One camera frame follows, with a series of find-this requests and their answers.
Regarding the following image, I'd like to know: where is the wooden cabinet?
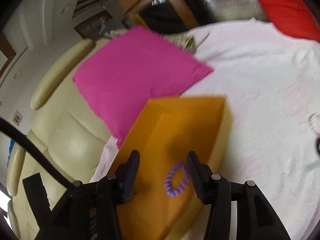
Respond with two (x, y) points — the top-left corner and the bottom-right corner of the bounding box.
(118, 0), (199, 34)

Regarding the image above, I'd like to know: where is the orange cardboard tray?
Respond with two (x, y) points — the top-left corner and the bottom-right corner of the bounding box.
(110, 96), (233, 239)

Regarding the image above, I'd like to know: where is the magenta pillow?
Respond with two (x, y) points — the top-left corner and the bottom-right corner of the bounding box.
(72, 26), (213, 146)

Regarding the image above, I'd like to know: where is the small red pillow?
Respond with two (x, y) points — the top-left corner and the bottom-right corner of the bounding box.
(258, 0), (319, 42)

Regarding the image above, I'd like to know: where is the purple spiral hair tie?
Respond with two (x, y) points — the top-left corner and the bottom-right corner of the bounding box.
(165, 162), (190, 197)

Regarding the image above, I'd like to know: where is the white pink bedspread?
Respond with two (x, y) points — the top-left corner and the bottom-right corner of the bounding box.
(89, 17), (320, 240)

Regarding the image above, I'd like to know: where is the framed wall picture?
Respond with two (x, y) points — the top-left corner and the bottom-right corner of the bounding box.
(12, 111), (23, 126)

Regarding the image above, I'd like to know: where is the cream leather sofa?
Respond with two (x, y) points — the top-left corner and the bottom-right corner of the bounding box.
(7, 37), (125, 239)

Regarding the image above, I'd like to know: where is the black cable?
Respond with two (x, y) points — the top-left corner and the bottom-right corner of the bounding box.
(0, 116), (75, 190)

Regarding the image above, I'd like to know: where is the blue cloth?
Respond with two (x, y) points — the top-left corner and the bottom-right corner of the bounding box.
(7, 139), (15, 167)

